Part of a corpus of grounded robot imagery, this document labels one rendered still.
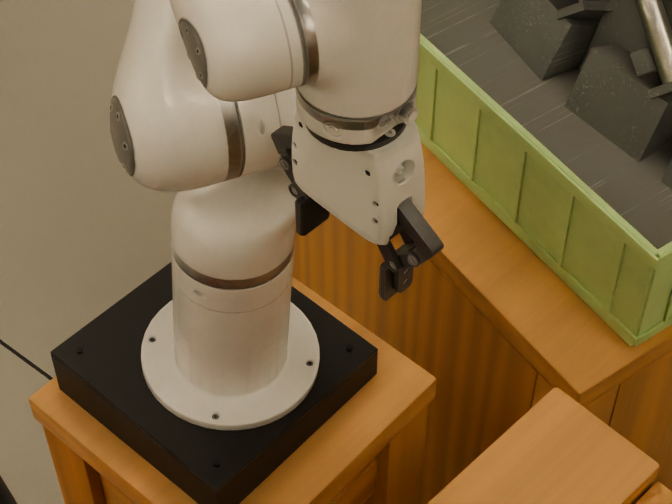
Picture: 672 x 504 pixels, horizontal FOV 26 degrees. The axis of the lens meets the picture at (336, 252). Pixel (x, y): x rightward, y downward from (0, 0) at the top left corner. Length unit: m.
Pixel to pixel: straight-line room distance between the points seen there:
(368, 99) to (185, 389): 0.63
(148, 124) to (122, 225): 1.69
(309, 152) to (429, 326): 0.91
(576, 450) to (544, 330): 0.26
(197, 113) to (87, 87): 1.97
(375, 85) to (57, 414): 0.76
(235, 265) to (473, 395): 0.65
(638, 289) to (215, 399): 0.50
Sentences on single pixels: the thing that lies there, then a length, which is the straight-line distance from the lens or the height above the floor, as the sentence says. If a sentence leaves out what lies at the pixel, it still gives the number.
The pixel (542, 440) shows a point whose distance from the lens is 1.53.
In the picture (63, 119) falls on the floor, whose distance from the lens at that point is 3.13.
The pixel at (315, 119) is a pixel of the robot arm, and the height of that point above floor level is 1.47.
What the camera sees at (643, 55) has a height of 0.96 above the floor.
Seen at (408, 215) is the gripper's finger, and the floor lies 1.39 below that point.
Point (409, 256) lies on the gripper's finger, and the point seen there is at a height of 1.35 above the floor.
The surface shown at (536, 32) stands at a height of 0.89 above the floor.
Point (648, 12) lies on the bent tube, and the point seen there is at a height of 1.00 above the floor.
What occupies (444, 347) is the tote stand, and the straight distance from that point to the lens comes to 1.94.
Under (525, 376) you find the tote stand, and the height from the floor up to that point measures 0.72.
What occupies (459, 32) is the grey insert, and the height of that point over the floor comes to 0.85.
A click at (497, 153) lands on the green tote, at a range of 1.78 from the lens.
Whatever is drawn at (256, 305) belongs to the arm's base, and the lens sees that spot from 1.41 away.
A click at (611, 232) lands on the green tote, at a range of 1.66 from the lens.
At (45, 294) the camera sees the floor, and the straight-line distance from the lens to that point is 2.82.
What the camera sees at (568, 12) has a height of 0.94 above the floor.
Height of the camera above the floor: 2.18
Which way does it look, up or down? 50 degrees down
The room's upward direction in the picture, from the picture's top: straight up
